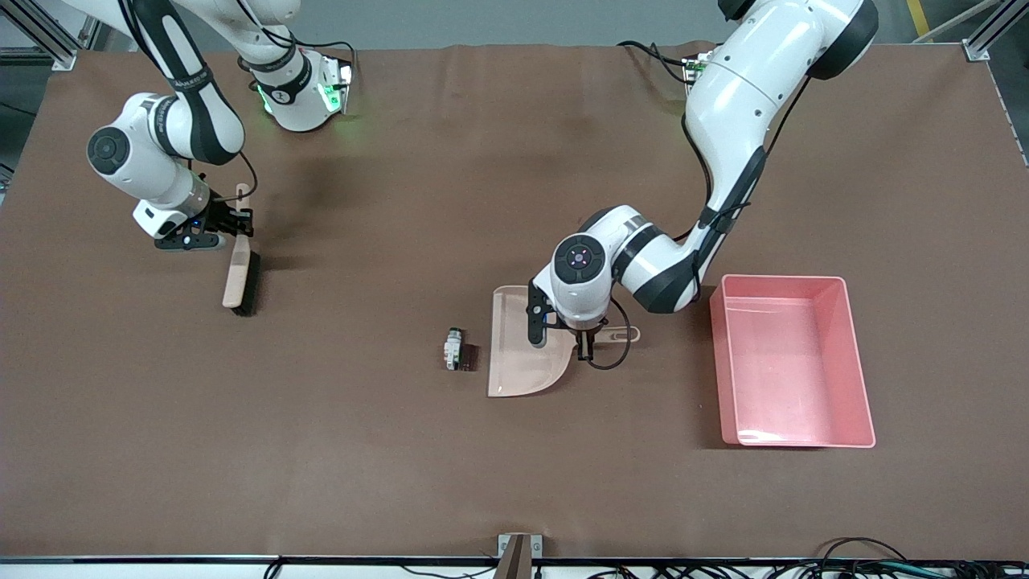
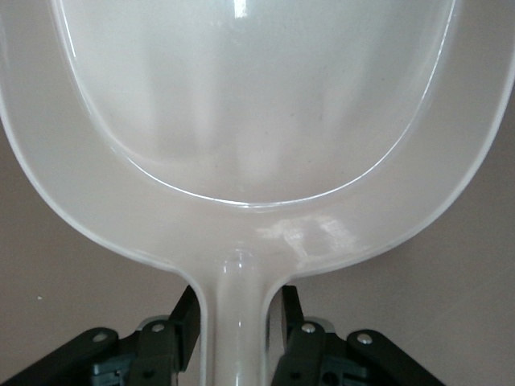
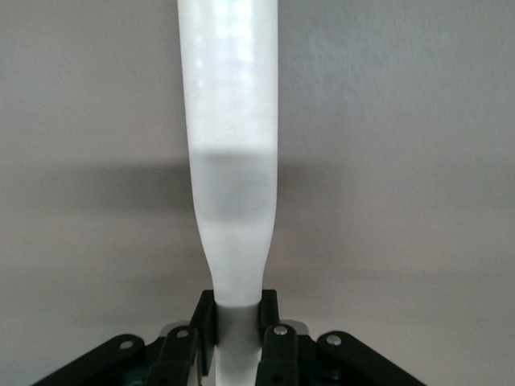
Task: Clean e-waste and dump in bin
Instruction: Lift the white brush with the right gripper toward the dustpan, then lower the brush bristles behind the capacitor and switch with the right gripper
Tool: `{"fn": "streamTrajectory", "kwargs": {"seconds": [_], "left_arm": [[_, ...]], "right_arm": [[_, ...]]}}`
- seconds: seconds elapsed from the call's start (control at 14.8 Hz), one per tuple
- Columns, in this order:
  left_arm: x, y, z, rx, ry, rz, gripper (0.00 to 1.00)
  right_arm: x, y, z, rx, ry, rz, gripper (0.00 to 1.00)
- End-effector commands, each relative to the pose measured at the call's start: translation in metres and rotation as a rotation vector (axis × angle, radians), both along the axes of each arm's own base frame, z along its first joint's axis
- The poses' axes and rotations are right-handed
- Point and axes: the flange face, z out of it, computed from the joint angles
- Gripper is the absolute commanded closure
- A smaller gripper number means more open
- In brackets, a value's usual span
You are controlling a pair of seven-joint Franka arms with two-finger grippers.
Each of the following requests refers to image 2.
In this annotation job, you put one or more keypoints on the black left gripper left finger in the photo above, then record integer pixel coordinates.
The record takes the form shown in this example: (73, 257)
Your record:
(155, 346)

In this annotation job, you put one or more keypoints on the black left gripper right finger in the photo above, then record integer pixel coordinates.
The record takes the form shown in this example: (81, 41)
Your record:
(306, 350)

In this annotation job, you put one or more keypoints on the beige plastic dustpan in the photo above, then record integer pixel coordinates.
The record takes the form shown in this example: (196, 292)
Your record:
(257, 120)

